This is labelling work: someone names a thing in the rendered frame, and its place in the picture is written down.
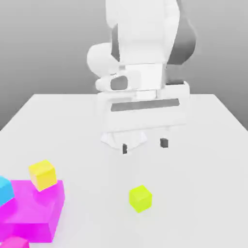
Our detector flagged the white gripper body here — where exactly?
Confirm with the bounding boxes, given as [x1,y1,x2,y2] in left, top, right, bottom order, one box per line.
[95,80,191,135]

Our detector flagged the small lime cube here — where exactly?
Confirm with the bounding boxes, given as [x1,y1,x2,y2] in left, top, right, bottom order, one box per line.
[128,184,153,214]

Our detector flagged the small yellow cube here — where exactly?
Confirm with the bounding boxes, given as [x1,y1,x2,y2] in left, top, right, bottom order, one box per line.
[28,159,58,193]

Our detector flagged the small cyan cube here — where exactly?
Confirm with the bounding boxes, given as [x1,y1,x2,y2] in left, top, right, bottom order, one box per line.
[0,175,16,207]

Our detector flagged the small pink cube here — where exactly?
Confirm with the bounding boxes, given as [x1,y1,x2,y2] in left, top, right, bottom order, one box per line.
[0,236,30,248]

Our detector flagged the large magenta box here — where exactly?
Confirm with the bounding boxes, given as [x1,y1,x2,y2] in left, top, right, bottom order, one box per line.
[0,179,66,244]

